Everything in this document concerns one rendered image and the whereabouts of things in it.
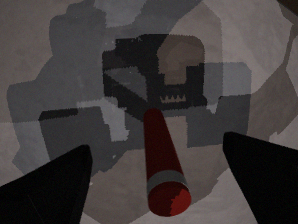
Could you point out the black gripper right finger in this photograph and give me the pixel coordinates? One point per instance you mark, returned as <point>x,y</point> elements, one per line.
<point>267,175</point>

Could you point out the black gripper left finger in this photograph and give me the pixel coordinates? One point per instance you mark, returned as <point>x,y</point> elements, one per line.
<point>53,194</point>

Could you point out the dark red peg with white band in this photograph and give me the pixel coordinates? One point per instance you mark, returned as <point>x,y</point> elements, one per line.
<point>168,193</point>

